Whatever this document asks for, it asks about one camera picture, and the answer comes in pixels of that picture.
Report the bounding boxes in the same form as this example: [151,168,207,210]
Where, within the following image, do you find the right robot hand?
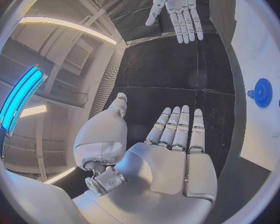
[145,0,204,44]

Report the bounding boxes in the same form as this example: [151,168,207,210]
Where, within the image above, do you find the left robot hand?
[71,92,219,224]

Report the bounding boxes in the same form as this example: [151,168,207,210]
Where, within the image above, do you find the white task board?
[230,0,280,171]

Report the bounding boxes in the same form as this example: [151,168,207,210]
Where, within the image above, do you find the glowing light bar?
[0,64,49,137]

